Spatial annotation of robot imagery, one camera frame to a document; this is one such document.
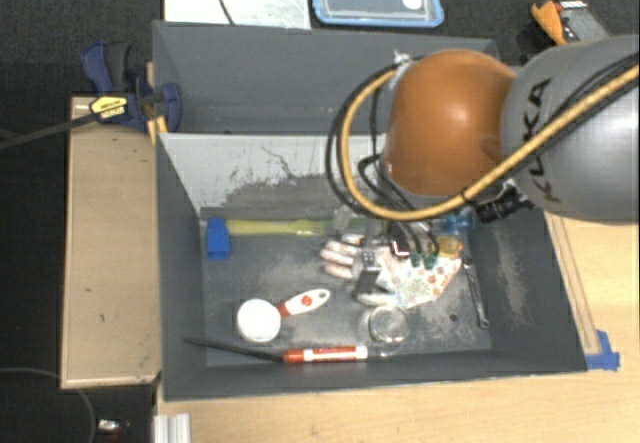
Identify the pale wood board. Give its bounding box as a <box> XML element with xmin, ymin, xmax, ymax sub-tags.
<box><xmin>59</xmin><ymin>95</ymin><xmax>164</xmax><ymax>390</ymax></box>

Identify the white and red measuring scoop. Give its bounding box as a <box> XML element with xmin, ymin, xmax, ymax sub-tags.
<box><xmin>235</xmin><ymin>287</ymin><xmax>333</xmax><ymax>344</ymax></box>

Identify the floral cloth mitt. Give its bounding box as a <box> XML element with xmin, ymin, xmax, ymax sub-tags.
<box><xmin>378</xmin><ymin>246</ymin><xmax>462</xmax><ymax>311</ymax></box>

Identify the blue block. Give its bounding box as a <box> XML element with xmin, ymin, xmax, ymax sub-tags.
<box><xmin>205</xmin><ymin>216</ymin><xmax>232</xmax><ymax>262</ymax></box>

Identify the clear yellow plastic toy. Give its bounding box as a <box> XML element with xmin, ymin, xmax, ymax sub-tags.
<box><xmin>435</xmin><ymin>235</ymin><xmax>465</xmax><ymax>261</ymax></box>

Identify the red and white paintbrush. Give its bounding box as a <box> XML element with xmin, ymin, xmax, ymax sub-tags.
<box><xmin>183</xmin><ymin>336</ymin><xmax>372</xmax><ymax>366</ymax></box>

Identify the clear glass cup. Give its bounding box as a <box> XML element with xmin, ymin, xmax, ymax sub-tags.
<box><xmin>366</xmin><ymin>305</ymin><xmax>412</xmax><ymax>346</ymax></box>

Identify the pink toy hand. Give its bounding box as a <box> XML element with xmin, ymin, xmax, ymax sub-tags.
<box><xmin>318</xmin><ymin>232</ymin><xmax>365</xmax><ymax>281</ymax></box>

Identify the clear blue plastic toy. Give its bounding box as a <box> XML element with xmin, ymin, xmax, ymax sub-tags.
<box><xmin>433</xmin><ymin>209</ymin><xmax>477</xmax><ymax>238</ymax></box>

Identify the black cylinder on white bracket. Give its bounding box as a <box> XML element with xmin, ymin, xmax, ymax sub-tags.
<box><xmin>474</xmin><ymin>181</ymin><xmax>532</xmax><ymax>225</ymax></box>

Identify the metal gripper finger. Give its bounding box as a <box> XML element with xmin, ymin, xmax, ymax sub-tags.
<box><xmin>351</xmin><ymin>250</ymin><xmax>384</xmax><ymax>301</ymax></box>

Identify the grey metal bin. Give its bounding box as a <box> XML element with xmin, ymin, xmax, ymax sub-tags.
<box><xmin>151</xmin><ymin>19</ymin><xmax>589</xmax><ymax>403</ymax></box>

